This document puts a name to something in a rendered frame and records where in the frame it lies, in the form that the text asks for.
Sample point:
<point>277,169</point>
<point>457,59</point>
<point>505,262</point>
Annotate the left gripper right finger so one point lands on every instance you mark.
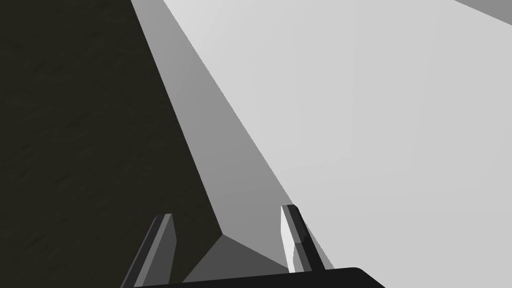
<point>298,244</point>

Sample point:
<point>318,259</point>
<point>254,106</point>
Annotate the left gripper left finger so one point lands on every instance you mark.
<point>156,256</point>

